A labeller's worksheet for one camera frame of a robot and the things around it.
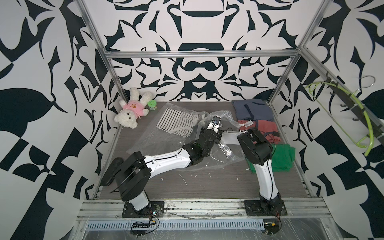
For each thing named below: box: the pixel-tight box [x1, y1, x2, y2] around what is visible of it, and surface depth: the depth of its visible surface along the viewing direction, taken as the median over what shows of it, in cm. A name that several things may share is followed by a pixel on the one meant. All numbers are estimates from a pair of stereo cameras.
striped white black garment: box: [156, 108, 200, 138], surface depth 109 cm
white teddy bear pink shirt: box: [114, 87, 153, 129], surface depth 109 cm
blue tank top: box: [231, 99, 274, 121], surface depth 117 cm
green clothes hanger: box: [304, 82, 374, 157], surface depth 58 cm
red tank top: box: [237, 119, 281, 145], surface depth 105 cm
